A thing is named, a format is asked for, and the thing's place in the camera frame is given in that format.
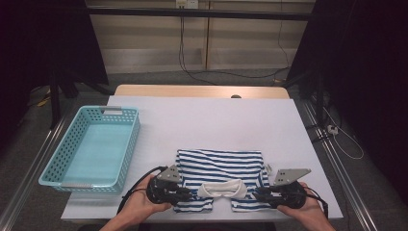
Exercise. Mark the yellow strip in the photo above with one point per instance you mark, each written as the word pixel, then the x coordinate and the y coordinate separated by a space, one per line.
pixel 43 102

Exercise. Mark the person's left hand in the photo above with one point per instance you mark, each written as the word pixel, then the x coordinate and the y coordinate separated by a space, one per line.
pixel 139 207

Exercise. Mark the person's right hand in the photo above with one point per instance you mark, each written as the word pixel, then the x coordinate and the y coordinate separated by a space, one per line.
pixel 309 213

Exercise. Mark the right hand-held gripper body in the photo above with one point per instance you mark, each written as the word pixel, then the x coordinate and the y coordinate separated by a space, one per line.
pixel 287 176

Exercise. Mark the white plug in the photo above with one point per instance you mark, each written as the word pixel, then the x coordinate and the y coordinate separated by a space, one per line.
pixel 333 130

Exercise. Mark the black curtain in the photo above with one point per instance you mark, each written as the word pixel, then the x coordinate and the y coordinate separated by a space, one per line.
pixel 369 64
pixel 38 41

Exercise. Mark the dark round table grommet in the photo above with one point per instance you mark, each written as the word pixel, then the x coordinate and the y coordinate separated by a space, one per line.
pixel 236 96

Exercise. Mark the light blue plastic basket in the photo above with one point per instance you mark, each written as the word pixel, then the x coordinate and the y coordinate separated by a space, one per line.
pixel 93 147

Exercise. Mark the aluminium floor rail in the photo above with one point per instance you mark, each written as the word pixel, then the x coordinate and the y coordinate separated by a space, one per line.
pixel 35 160
pixel 336 166

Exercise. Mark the blue white striped baby romper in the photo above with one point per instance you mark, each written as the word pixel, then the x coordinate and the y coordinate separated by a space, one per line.
pixel 221 166

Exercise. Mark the black metal stand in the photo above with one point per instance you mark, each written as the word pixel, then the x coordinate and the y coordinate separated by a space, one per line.
pixel 55 96

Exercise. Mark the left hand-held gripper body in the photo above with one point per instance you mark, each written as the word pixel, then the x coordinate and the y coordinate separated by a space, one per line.
pixel 166 175

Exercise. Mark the white wall socket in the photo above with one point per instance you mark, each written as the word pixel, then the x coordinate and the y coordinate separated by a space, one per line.
pixel 187 4

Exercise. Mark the black horizontal metal bar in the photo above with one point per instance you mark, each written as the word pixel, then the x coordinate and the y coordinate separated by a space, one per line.
pixel 198 13

